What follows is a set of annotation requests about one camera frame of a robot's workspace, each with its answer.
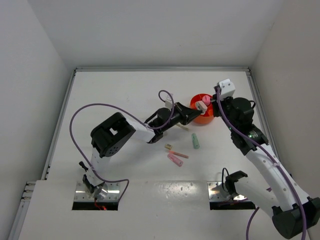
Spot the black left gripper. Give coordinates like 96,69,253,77
161,101,202,132

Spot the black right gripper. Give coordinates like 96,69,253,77
210,92,237,132

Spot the pink white mini stapler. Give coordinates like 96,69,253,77
195,100,208,115

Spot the yellow green highlighter pen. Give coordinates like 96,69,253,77
176,123,189,131

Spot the yellow eraser with barcode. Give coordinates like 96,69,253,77
164,144,173,150

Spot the orange highlighter pen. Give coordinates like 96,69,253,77
168,150,189,159

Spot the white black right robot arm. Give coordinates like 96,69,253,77
211,88,320,240

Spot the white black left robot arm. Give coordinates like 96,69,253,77
82,102,206,200

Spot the orange round desk organizer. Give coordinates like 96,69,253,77
190,93,214,125

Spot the pink glue bottle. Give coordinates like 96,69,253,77
202,95,211,106

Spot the green capped marker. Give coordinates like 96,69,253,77
191,133,200,149

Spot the pink transparent case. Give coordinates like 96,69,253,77
167,153,184,167

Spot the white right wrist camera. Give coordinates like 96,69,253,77
214,78,236,99

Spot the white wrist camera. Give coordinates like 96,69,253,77
164,93,174,109
214,78,236,99

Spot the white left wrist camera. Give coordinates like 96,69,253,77
164,93,174,109

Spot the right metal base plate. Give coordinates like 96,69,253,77
207,181,247,202

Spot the metal base plate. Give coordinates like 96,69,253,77
74,182,121,203
207,181,247,202

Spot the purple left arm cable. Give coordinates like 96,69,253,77
69,89,176,191

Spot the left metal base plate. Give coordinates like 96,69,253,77
74,182,121,203

